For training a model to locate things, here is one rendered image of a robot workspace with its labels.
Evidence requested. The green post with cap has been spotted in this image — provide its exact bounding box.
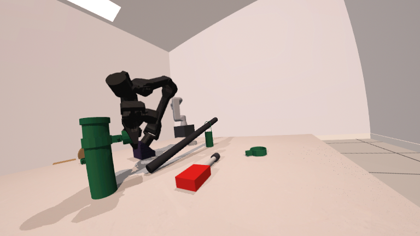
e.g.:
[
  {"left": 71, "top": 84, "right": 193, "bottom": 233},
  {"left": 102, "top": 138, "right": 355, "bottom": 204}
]
[{"left": 79, "top": 117, "right": 117, "bottom": 200}]

